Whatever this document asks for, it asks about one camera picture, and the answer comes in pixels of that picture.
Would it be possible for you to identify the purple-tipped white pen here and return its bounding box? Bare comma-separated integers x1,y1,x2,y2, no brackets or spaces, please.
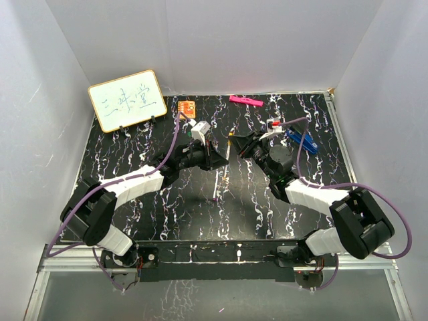
213,170,219,201

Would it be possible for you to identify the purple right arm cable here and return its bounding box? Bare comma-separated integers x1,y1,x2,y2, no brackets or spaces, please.
279,116,413,292

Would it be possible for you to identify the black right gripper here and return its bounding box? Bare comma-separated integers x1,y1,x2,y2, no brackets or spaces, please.
229,130,276,181

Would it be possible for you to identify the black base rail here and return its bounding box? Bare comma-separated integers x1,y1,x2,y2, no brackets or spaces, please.
101,239,337,283

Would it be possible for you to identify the blue clamp tool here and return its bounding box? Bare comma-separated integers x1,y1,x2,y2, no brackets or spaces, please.
286,127,318,154

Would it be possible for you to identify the small wooden-framed whiteboard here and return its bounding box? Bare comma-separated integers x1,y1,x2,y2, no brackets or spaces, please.
88,70,167,133

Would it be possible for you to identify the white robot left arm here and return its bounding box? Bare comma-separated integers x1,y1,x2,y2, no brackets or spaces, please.
60,140,229,267

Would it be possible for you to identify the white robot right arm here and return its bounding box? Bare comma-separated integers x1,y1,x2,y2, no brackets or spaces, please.
229,132,395,265

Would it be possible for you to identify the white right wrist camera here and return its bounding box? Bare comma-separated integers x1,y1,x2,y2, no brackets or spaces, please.
259,118,284,141

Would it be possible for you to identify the yellow-tipped white pen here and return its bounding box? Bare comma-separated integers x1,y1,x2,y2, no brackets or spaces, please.
225,140,231,160

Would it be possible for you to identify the aluminium frame rail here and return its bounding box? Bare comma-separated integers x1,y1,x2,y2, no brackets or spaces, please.
324,92,413,320

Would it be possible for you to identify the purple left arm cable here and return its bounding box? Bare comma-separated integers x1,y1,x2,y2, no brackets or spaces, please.
45,112,198,295

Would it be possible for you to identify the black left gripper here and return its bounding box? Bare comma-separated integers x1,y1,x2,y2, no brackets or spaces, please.
177,139,228,172

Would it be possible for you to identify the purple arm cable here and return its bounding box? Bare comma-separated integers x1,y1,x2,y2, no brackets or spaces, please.
45,112,198,295
279,116,413,292

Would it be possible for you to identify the pink plastic clip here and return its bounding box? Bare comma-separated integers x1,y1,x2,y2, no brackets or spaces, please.
229,95,263,107

